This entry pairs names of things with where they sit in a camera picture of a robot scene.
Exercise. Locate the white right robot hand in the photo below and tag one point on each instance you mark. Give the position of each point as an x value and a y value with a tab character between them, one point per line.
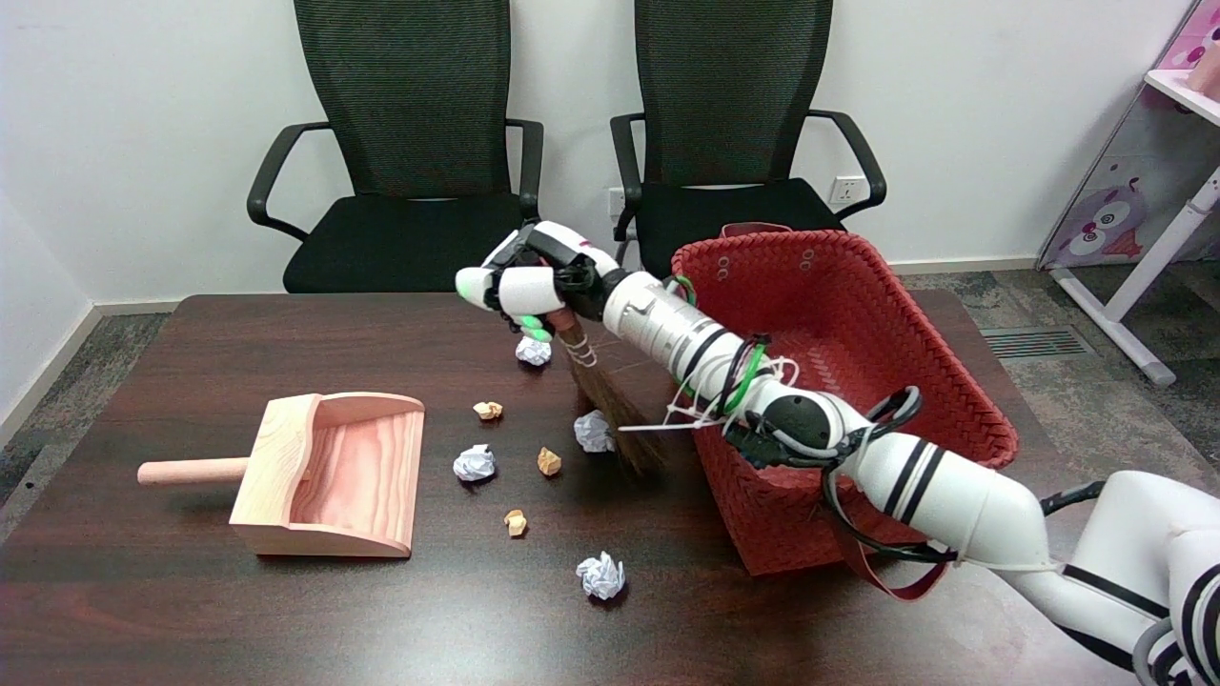
534	286

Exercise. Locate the white paper ball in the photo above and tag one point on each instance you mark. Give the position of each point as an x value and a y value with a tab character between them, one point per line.
474	463
600	575
593	433
534	353

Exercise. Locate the tan paper ball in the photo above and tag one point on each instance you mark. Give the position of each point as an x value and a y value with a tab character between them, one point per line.
487	410
516	521
548	461

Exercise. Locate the brown whisk broom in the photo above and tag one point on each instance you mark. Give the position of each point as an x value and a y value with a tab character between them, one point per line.
636	448

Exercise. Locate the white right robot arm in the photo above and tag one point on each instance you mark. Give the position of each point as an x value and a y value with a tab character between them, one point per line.
953	495

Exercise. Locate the wooden dustpan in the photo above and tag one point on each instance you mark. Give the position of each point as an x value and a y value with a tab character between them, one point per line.
276	476

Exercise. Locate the black mesh office chair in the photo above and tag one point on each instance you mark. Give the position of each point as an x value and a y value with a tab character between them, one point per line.
410	238
724	95

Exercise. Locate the red woven basket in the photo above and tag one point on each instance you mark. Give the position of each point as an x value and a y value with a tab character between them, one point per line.
858	314

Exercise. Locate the floor vent grille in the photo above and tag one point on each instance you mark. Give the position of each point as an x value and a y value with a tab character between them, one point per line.
1034	343

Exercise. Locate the pink white shelf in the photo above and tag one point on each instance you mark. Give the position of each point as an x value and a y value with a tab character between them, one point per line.
1187	43

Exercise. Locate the white wall outlet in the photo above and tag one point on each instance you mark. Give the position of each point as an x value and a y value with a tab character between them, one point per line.
616	200
846	190

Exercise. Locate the white desk leg frame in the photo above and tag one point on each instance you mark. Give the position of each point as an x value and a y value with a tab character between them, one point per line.
1134	276

